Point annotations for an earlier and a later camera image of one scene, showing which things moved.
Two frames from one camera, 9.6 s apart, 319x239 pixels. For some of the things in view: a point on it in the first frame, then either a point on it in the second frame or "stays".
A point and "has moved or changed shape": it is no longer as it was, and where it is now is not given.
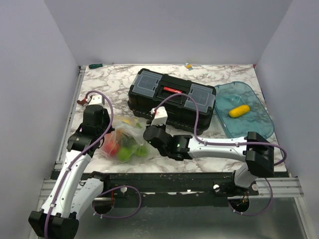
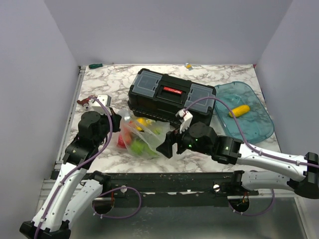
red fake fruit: x=111 y=148 → x=120 y=142
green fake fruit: x=124 y=154 → x=139 y=147
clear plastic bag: x=125 y=142 has moved or changed shape
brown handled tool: x=82 y=102 stays
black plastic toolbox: x=148 y=87 stays
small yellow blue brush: x=189 y=66 stays
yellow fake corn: x=239 y=111 stays
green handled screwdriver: x=92 y=65 stays
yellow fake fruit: x=127 y=121 → x=141 y=122
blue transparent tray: x=240 y=111 stays
